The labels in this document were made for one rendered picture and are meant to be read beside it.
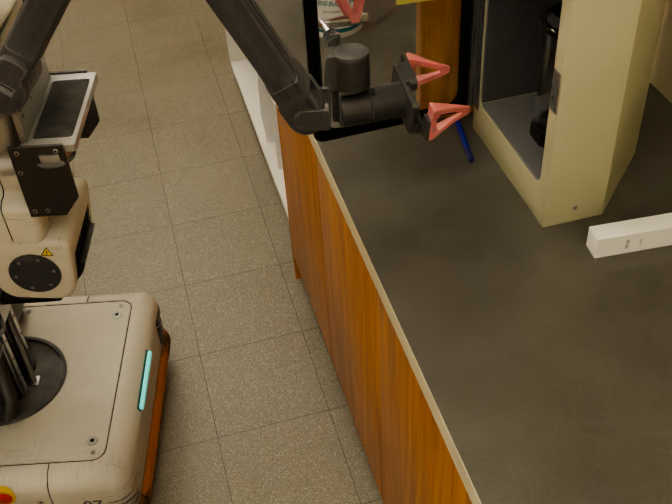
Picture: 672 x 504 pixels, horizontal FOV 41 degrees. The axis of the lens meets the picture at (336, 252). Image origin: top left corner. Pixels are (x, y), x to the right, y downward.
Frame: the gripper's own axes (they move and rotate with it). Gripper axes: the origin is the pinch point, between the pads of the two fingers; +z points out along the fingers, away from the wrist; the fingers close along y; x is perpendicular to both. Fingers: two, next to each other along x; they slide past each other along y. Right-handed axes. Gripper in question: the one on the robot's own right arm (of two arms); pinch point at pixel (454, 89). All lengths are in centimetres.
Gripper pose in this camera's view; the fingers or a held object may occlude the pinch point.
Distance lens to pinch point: 151.2
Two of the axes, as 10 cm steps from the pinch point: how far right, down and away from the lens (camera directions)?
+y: -2.6, -7.8, 5.7
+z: 9.6, -2.0, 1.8
